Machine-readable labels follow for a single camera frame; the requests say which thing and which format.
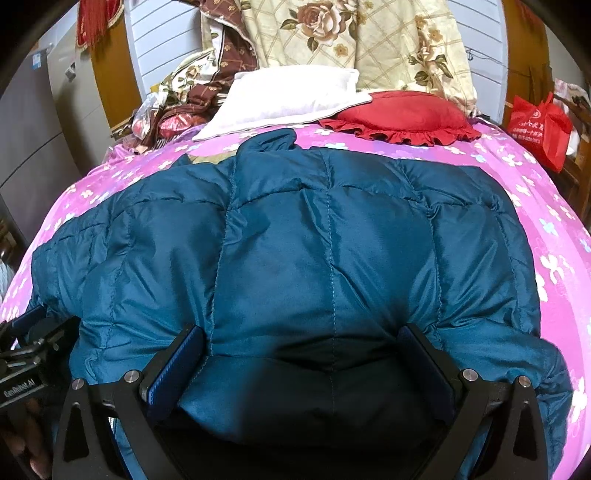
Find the red shopping bag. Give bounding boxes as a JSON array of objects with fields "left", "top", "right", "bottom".
[{"left": 507, "top": 91, "right": 574, "bottom": 174}]

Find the grey refrigerator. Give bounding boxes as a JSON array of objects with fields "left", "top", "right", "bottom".
[{"left": 0, "top": 28, "right": 117, "bottom": 243}]

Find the brown floral quilt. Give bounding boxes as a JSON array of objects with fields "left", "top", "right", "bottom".
[{"left": 139, "top": 0, "right": 259, "bottom": 149}]

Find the teal quilted jacket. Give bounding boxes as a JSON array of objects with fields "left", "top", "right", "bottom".
[{"left": 28, "top": 128, "right": 574, "bottom": 480}]

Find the white pillow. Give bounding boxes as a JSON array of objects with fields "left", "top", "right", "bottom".
[{"left": 191, "top": 66, "right": 373, "bottom": 142}]

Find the cream floral quilt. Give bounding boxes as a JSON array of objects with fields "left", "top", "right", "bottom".
[{"left": 240, "top": 0, "right": 479, "bottom": 117}]

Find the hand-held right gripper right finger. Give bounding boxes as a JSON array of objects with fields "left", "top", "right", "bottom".
[{"left": 396, "top": 324, "right": 562, "bottom": 480}]

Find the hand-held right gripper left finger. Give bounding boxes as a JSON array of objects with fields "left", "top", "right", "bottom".
[{"left": 52, "top": 324, "right": 206, "bottom": 480}]

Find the red tasselled hanging decoration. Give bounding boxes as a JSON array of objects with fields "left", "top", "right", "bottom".
[{"left": 76, "top": 0, "right": 128, "bottom": 48}]

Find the red ruffled pillow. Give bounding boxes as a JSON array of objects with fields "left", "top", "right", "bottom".
[{"left": 318, "top": 90, "right": 482, "bottom": 147}]

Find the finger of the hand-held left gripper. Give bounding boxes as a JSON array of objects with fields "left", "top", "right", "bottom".
[{"left": 0, "top": 305, "right": 49, "bottom": 337}]

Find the white wooden bed headboard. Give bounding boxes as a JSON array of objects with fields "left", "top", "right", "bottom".
[{"left": 91, "top": 0, "right": 555, "bottom": 126}]

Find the pink floral bedsheet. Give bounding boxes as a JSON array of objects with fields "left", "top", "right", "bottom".
[{"left": 0, "top": 115, "right": 591, "bottom": 462}]

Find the person's left hand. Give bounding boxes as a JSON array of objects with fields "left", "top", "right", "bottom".
[{"left": 0, "top": 399, "right": 52, "bottom": 480}]

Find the wooden chair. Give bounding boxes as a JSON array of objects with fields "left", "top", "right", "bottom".
[{"left": 551, "top": 78, "right": 591, "bottom": 204}]

